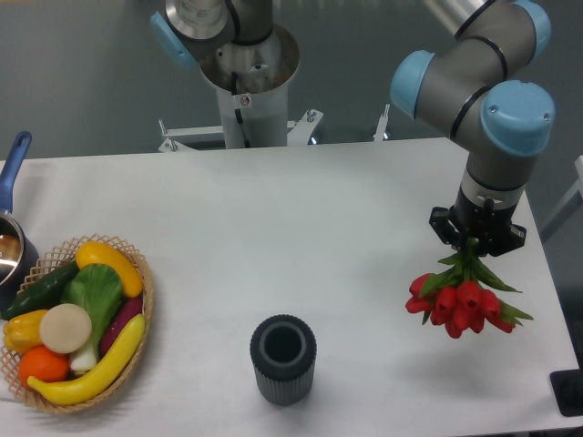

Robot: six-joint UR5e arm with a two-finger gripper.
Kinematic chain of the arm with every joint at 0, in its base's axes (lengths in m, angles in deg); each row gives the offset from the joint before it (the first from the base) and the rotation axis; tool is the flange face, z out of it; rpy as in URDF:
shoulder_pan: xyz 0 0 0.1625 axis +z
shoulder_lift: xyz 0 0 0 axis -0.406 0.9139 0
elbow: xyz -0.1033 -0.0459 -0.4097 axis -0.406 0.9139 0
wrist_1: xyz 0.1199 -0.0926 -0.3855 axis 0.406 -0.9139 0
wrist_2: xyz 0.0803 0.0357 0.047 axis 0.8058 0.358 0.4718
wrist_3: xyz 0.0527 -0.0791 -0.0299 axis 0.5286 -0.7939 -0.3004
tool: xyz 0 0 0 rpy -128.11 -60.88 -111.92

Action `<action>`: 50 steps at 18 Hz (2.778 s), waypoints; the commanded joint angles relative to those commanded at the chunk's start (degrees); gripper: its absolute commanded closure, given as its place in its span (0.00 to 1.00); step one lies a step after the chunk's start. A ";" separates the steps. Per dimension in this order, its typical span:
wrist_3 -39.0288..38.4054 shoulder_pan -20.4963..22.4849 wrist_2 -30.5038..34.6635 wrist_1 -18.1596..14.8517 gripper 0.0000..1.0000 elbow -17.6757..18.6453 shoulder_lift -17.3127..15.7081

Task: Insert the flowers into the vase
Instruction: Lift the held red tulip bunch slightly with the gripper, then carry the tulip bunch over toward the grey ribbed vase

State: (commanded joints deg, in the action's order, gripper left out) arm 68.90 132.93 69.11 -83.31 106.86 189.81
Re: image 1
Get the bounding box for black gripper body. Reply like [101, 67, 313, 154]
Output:
[453, 188, 517, 245]

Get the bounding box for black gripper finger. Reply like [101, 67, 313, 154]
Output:
[477, 223, 527, 257]
[429, 207, 467, 250]

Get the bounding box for red tulip bouquet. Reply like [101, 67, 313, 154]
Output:
[404, 239, 534, 339]

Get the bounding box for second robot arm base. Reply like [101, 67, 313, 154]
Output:
[149, 1, 300, 148]

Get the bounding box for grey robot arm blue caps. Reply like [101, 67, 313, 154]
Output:
[390, 1, 556, 256]

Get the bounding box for dark grey ribbed vase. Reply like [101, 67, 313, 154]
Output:
[250, 314, 317, 406]

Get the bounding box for black device at table edge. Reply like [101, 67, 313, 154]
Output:
[549, 369, 582, 417]

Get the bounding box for purple sweet potato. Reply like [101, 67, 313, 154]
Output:
[99, 297, 142, 357]

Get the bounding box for yellow squash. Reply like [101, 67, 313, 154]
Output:
[75, 240, 143, 298]

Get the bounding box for green leafy bok choy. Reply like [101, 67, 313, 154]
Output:
[60, 264, 123, 376]

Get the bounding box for green cucumber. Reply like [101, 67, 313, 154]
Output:
[1, 262, 79, 320]

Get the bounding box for yellow banana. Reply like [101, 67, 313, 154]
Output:
[27, 314, 146, 406]

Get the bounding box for orange fruit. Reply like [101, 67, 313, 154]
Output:
[18, 346, 69, 387]

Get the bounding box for yellow bell pepper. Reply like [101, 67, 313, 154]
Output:
[3, 310, 48, 354]

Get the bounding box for woven wicker basket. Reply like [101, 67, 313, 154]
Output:
[1, 234, 154, 414]

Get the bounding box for white frame at right edge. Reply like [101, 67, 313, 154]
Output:
[539, 156, 582, 244]

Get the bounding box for white metal mounting frame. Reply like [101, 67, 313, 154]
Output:
[158, 103, 391, 153]

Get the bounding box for blue handled saucepan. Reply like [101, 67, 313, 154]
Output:
[1, 131, 38, 310]

